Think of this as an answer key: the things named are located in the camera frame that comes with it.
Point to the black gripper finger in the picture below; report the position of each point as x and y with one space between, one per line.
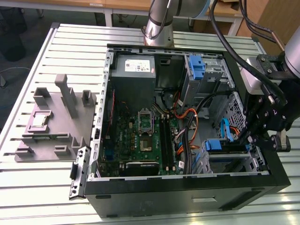
255 114
269 139

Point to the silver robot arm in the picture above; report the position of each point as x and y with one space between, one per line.
159 32

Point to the blue drive cage latch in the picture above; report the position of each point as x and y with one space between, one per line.
196 66

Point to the black RAM slot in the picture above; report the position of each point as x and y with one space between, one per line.
169 143
163 143

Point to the brown wooden cabinet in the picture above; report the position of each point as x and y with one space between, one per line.
281 14

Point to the CPU socket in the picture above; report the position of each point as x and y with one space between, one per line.
146 145

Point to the black PC case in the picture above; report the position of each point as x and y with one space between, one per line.
164 197

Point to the grey power supply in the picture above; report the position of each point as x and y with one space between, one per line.
136 93

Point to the black graphics card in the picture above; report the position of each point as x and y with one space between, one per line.
140 167

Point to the green motherboard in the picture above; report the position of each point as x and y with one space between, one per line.
126 140

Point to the grey parts rack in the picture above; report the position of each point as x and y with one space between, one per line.
61 131

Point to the green RAM stick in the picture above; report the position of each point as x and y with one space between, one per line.
50 137

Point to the silver CPU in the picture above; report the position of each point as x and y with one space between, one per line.
39 120

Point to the black office chair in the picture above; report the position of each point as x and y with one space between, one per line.
12 44

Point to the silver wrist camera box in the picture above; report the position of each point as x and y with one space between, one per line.
252 77

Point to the wooden desk white frame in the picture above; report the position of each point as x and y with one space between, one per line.
230 11
58 4

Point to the grey metal slot bracket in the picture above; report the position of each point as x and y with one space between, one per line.
80 173

